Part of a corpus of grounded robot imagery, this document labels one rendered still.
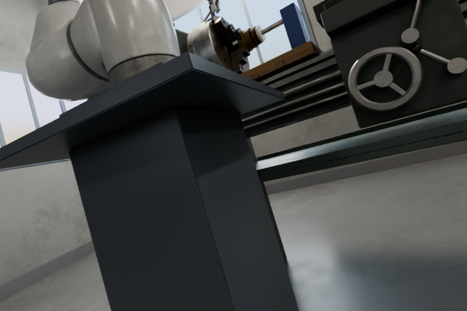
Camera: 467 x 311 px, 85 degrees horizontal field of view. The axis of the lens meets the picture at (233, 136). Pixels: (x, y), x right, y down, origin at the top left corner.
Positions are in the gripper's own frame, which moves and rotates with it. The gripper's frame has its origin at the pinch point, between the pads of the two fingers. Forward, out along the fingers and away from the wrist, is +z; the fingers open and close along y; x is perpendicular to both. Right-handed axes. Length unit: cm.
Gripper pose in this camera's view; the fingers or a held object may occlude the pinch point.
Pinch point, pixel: (214, 5)
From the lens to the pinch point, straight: 131.1
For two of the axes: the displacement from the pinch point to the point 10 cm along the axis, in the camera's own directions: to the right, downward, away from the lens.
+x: -4.9, 2.2, 8.5
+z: 2.6, 9.6, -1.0
